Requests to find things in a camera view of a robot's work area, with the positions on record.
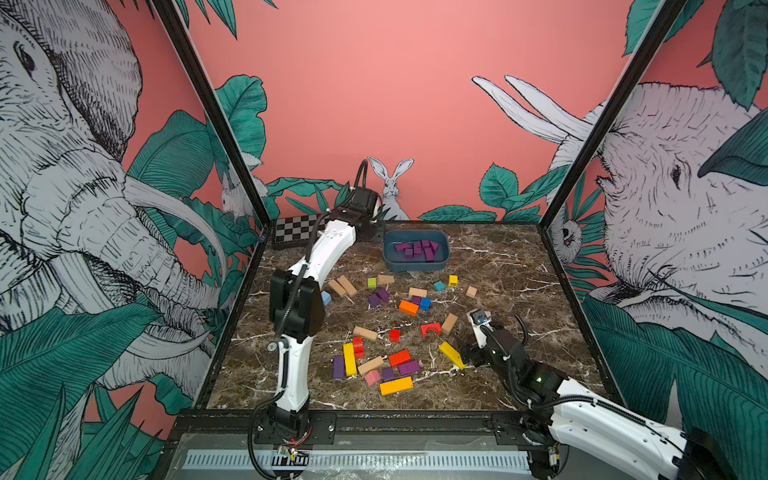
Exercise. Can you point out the orange red brick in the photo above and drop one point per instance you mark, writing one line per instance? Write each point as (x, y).
(399, 358)

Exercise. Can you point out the natural wood brick middle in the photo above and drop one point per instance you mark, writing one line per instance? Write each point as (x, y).
(365, 333)

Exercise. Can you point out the black white checkerboard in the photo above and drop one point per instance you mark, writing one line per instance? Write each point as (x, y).
(296, 231)

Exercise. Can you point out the long yellow brick front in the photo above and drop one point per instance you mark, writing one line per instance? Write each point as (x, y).
(396, 386)

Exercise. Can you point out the pink brick front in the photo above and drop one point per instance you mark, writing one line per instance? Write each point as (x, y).
(373, 377)

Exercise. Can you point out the natural wood brick pair left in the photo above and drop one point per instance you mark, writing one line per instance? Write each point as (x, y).
(342, 286)

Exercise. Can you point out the small red cube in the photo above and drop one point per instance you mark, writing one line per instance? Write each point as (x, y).
(394, 335)

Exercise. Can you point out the natural wood brick front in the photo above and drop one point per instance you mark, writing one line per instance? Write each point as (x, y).
(371, 365)

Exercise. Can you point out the metal front rail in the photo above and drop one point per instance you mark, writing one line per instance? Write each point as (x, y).
(338, 460)

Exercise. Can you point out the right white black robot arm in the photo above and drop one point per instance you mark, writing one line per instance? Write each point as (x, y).
(559, 410)

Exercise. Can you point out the natural wood brick centre back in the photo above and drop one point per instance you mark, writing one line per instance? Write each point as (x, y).
(416, 292)

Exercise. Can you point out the purple brick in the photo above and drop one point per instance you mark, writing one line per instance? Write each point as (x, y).
(409, 368)
(430, 249)
(338, 367)

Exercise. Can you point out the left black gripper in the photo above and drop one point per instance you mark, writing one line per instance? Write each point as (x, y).
(379, 225)

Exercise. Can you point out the angled yellow brick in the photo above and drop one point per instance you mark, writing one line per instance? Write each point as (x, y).
(453, 355)

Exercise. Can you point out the red stacked brick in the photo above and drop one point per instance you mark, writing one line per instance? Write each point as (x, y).
(358, 347)

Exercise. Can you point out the teal plastic storage bin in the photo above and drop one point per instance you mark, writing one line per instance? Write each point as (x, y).
(402, 251)

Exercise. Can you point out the orange brick centre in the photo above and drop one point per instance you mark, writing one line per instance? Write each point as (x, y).
(409, 308)

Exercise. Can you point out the red arch brick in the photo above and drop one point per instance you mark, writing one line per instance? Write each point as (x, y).
(429, 328)

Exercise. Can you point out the purple bricks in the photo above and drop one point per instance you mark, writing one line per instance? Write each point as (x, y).
(378, 298)

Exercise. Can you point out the upright yellow brick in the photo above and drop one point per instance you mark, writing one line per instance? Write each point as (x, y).
(350, 364)

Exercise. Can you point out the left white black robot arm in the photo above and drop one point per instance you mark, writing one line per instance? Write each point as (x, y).
(297, 311)

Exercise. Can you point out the natural wood brick upright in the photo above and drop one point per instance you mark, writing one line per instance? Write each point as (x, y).
(449, 324)

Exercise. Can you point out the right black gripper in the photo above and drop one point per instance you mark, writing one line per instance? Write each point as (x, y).
(474, 355)

